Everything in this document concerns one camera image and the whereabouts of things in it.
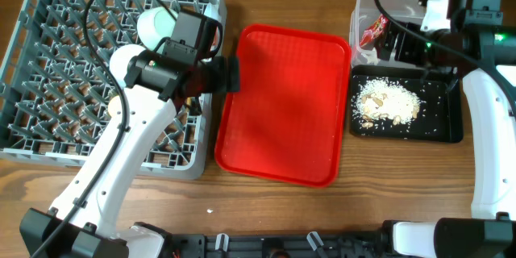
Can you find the red plastic serving tray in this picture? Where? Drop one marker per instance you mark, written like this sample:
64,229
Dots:
286,122

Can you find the grey plastic dishwasher rack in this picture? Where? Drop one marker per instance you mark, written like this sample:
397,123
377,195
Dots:
53,97

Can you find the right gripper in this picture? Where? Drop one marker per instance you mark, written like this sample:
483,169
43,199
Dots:
404,52

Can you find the white paper wrapper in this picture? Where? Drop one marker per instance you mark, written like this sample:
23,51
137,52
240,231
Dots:
371,57

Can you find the light blue round plate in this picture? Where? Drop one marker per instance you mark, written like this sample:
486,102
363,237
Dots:
211,11

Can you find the red sauce packet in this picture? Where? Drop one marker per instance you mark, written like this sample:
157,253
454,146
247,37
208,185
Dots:
373,32

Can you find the clear plastic waste bin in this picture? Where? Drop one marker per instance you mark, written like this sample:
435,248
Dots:
366,13

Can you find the black plastic tray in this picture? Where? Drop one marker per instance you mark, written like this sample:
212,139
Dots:
440,114

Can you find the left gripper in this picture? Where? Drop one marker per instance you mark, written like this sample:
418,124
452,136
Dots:
219,84

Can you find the rice and food scraps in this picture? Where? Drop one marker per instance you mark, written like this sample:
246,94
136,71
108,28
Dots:
380,100

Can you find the light green bowl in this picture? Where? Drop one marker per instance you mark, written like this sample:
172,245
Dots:
153,25

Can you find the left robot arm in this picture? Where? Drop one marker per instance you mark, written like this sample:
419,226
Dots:
153,85

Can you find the yellow plastic cup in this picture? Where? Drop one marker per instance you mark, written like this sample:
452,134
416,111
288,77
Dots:
114,107

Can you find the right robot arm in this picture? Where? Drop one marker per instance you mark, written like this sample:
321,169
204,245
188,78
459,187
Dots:
469,36

